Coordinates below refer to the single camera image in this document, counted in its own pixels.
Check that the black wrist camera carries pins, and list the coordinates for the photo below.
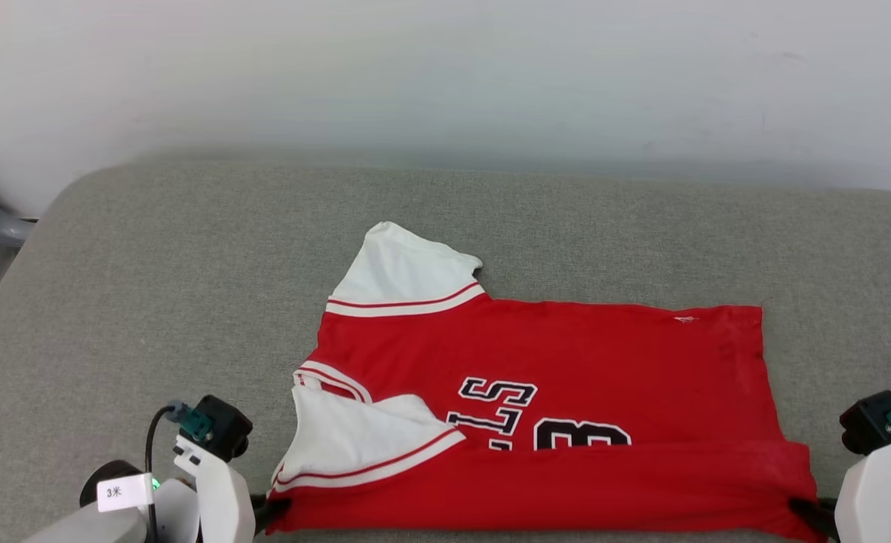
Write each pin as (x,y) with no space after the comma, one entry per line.
(226,426)
(867,422)

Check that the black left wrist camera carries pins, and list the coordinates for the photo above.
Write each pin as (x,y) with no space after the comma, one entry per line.
(226,426)

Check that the white paper label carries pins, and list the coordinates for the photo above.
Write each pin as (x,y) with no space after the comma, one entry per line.
(124,492)

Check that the grey fabric sofa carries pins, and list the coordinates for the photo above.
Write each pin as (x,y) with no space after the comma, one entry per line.
(188,264)

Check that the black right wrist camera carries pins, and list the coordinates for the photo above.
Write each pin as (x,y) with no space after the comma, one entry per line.
(867,422)

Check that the red and white jersey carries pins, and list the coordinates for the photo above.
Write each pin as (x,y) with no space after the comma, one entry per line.
(566,347)

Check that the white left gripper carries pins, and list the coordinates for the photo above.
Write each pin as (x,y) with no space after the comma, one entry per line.
(226,505)

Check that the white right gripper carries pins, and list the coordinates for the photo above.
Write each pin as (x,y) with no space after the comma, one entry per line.
(864,498)

